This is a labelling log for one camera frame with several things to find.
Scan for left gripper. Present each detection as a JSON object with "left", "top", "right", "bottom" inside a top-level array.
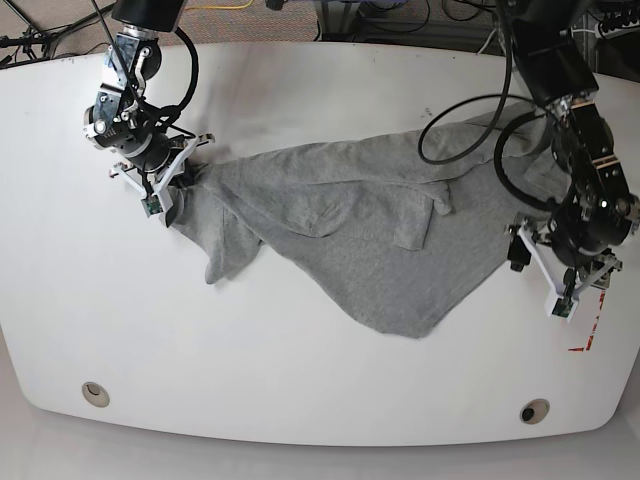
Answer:
[{"left": 507, "top": 214, "right": 623, "bottom": 301}]

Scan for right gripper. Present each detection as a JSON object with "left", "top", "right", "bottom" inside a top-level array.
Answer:
[{"left": 109, "top": 133, "right": 215, "bottom": 200}]

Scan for grey T-shirt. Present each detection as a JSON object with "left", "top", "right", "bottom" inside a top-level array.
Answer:
[{"left": 169, "top": 115, "right": 531, "bottom": 339}]

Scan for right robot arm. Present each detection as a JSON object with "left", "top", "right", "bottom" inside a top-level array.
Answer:
[{"left": 84, "top": 1, "right": 214, "bottom": 216}]

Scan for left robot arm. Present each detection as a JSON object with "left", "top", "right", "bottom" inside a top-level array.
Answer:
[{"left": 494, "top": 1, "right": 639, "bottom": 317}]

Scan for red tape rectangle marking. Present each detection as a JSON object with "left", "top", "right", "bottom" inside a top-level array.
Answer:
[{"left": 567, "top": 290, "right": 606, "bottom": 353}]

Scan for black tripod legs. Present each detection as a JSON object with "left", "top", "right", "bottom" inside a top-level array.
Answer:
[{"left": 1, "top": 1, "right": 115, "bottom": 70}]

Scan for white power strip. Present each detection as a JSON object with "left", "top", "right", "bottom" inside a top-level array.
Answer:
[{"left": 596, "top": 10, "right": 639, "bottom": 39}]

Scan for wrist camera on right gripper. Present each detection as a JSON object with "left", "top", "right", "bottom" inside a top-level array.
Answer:
[{"left": 141, "top": 191, "right": 173, "bottom": 217}]

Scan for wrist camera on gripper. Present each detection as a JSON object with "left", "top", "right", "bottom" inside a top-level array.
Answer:
[
  {"left": 544, "top": 290, "right": 579, "bottom": 322},
  {"left": 141, "top": 191, "right": 173, "bottom": 217}
]

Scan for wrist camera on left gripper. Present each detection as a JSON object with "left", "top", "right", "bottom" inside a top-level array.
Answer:
[{"left": 544, "top": 290, "right": 579, "bottom": 322}]

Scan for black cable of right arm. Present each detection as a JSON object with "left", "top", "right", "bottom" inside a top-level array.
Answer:
[{"left": 89, "top": 0, "right": 201, "bottom": 146}]

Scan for right table cable grommet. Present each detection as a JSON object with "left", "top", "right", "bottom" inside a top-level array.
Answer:
[{"left": 520, "top": 399, "right": 550, "bottom": 425}]

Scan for table cable grommet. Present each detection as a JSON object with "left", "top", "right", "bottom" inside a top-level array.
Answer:
[
  {"left": 520, "top": 399, "right": 550, "bottom": 425},
  {"left": 81, "top": 382, "right": 110, "bottom": 408}
]

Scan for yellow cable on floor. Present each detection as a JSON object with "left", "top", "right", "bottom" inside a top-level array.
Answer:
[{"left": 187, "top": 0, "right": 254, "bottom": 11}]

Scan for left table cable grommet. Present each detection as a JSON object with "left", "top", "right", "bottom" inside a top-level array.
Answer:
[{"left": 81, "top": 382, "right": 110, "bottom": 408}]

